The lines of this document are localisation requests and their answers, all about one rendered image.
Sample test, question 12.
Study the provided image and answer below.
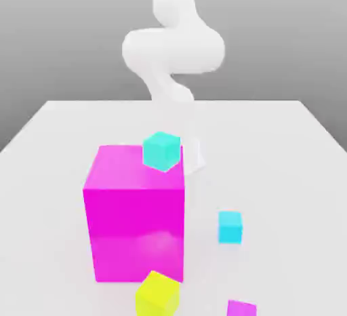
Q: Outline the small cyan cube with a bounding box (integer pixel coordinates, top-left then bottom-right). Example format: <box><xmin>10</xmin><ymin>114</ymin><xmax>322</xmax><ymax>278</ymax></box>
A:
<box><xmin>218</xmin><ymin>210</ymin><xmax>243</xmax><ymax>245</ymax></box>

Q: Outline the small teal cube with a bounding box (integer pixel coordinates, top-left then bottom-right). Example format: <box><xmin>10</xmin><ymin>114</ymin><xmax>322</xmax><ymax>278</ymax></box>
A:
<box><xmin>142</xmin><ymin>131</ymin><xmax>182</xmax><ymax>173</ymax></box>

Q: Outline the small purple cube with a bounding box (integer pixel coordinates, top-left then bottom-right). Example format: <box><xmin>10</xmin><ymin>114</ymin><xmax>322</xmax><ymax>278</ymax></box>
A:
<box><xmin>226</xmin><ymin>299</ymin><xmax>258</xmax><ymax>316</ymax></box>

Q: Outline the small yellow cube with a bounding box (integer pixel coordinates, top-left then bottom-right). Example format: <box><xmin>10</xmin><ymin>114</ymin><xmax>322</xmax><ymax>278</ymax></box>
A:
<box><xmin>135</xmin><ymin>270</ymin><xmax>181</xmax><ymax>316</ymax></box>

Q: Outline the large magenta box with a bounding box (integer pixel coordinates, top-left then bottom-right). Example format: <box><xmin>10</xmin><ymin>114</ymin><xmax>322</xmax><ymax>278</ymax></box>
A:
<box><xmin>82</xmin><ymin>144</ymin><xmax>186</xmax><ymax>283</ymax></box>

